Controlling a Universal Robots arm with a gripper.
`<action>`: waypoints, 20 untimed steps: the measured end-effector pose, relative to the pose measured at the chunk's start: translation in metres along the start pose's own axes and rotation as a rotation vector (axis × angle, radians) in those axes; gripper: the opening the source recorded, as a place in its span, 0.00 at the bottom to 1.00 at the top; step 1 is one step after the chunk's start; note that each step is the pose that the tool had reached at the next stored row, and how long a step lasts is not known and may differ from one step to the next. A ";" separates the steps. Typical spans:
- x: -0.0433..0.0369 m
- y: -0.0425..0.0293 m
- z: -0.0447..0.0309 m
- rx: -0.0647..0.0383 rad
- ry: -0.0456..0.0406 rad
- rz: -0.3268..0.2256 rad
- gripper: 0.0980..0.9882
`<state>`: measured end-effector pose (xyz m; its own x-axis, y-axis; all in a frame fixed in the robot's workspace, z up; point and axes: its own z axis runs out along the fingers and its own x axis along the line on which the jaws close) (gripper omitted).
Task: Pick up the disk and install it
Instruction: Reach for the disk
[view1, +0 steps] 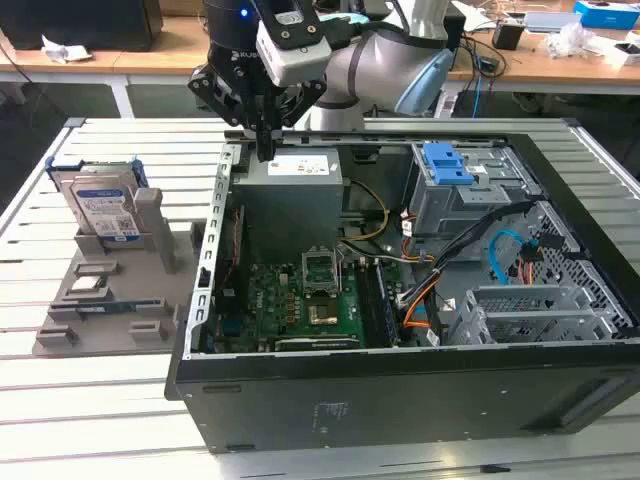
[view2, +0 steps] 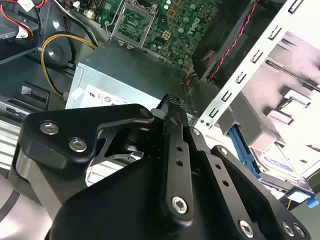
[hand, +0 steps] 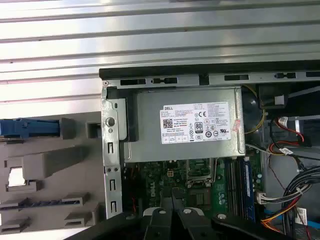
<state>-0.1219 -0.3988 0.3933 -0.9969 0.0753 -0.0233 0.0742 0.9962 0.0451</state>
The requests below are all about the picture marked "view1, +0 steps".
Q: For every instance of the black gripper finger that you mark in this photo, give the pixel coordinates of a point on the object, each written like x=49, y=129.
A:
x=215, y=87
x=305, y=97

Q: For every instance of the hard disk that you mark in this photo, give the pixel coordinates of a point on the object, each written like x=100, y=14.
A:
x=102, y=205

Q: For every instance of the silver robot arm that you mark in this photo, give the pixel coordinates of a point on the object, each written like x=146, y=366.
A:
x=380, y=60

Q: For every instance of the silver disk bay cage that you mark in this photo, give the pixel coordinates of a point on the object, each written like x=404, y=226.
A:
x=520, y=320

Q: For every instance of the grey power supply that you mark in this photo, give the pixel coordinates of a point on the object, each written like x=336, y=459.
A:
x=285, y=210

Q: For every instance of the power strip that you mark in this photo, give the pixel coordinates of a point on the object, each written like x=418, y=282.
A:
x=446, y=105

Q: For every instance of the crumpled white paper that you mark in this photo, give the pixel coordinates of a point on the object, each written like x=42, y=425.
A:
x=65, y=50

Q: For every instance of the blue plastic drive latch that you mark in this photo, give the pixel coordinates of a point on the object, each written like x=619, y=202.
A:
x=445, y=165

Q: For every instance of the black tower box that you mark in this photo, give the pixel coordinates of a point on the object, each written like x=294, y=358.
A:
x=456, y=32

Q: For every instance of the silver optical drive cage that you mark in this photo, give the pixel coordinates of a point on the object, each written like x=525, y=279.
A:
x=440, y=210

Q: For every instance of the green motherboard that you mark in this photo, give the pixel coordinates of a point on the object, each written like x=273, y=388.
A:
x=270, y=300

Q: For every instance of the grey parts rack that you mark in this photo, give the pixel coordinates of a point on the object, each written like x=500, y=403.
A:
x=140, y=280

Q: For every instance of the small black box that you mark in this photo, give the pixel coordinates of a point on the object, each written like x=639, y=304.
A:
x=507, y=36

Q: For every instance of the RAM slot with black clips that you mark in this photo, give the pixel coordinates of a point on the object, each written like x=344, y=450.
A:
x=366, y=302
x=380, y=302

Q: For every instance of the RAM slot with white clips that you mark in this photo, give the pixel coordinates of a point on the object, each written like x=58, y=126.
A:
x=373, y=302
x=387, y=302

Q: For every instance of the CPU socket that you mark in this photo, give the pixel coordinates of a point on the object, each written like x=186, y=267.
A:
x=323, y=314

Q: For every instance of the silver CPU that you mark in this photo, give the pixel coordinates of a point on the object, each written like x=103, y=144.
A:
x=89, y=285

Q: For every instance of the blue VGA port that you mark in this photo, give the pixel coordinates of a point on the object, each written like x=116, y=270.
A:
x=234, y=328

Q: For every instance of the RAM stick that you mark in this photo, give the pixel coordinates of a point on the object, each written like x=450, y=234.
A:
x=107, y=306

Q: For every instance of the black graphics card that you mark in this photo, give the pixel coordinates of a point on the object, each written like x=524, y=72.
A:
x=315, y=344

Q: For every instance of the grey flat tray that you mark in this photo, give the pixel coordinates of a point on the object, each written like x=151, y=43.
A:
x=550, y=22

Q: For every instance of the clear plastic bag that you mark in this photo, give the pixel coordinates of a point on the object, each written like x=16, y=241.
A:
x=570, y=42

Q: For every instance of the blue cardboard box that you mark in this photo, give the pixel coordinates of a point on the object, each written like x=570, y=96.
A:
x=607, y=15

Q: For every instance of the black PC case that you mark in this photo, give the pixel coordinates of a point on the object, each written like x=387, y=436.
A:
x=400, y=400

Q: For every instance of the white box with black inlay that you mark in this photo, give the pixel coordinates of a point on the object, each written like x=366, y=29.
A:
x=620, y=55

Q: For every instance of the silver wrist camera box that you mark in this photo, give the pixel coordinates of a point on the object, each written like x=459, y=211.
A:
x=295, y=55

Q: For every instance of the wooden desk with white frame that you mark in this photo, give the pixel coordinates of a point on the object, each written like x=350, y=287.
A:
x=175, y=55

